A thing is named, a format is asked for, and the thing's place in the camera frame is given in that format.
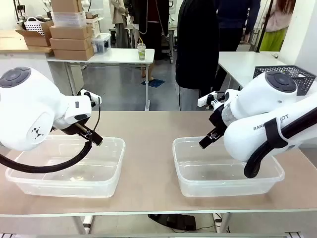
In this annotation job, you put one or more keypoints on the open brown cardboard box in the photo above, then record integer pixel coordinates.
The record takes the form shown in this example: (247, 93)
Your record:
(36, 37)

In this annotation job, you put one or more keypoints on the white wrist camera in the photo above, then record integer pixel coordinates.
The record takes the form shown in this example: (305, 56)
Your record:
(206, 99)
(86, 98)

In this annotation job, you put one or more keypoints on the tall brown cardboard box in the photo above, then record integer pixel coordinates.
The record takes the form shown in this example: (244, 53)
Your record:
(67, 5)

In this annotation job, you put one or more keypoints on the white folding table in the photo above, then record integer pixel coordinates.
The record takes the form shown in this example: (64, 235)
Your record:
(119, 55)

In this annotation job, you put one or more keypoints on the person in beige coat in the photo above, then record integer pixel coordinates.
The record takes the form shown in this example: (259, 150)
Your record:
(119, 22)

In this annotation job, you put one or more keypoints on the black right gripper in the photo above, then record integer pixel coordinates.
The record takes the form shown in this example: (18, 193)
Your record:
(218, 121)

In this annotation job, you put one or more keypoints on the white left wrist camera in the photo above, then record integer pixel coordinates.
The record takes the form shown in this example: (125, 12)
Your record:
(86, 98)

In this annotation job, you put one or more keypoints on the clear lidded storage container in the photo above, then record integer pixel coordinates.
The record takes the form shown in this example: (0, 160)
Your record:
(101, 43)

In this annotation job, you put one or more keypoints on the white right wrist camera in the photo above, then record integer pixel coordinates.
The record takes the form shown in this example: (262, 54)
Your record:
(206, 99)

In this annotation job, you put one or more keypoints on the blue floor mat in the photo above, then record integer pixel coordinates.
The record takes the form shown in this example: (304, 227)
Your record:
(153, 83)

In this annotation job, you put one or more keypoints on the white laundry basket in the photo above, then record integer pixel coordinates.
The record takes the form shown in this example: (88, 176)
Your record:
(34, 23)

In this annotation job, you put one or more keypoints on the person in dark clothes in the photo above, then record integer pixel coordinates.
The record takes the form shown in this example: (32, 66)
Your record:
(151, 27)

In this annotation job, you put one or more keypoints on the clear plastic bin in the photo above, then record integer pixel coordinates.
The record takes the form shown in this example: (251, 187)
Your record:
(223, 178)
(74, 183)

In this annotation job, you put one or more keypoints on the person in black coat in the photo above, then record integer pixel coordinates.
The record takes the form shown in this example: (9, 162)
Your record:
(195, 49)

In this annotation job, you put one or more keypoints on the black mesh plastic basket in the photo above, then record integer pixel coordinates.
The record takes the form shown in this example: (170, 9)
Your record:
(305, 81)

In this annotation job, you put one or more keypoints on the white side table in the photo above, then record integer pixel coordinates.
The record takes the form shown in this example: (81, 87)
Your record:
(237, 64)

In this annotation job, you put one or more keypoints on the black stand pole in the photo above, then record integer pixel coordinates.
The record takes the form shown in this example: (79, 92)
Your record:
(265, 27)

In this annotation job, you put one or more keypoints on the plastic cup with green drink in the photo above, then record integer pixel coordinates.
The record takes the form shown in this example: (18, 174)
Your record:
(141, 50)

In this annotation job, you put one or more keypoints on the person in green trousers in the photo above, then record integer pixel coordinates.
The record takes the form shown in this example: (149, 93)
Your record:
(277, 27)

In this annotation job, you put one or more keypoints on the person in navy top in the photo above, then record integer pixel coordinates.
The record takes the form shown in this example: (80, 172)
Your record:
(232, 29)

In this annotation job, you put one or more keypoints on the white power strip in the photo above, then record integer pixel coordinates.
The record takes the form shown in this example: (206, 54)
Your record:
(218, 219)

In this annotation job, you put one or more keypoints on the white ribbed plastic crate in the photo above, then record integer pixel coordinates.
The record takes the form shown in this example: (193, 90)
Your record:
(69, 19)

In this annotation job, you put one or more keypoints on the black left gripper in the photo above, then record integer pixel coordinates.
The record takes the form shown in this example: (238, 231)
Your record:
(70, 129)

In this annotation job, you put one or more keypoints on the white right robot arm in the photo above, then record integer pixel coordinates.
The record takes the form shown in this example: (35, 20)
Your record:
(262, 124)

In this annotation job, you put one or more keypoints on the black foot pedal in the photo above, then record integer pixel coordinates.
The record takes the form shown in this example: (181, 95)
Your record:
(178, 220)

